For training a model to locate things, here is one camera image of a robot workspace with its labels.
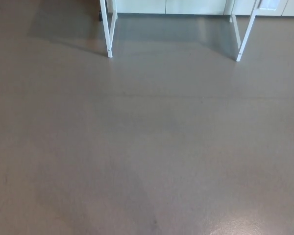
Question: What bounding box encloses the white desk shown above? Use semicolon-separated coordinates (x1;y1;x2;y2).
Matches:
99;0;263;62

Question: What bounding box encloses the white cabinet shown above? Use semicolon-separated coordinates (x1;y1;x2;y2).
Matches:
106;0;294;18

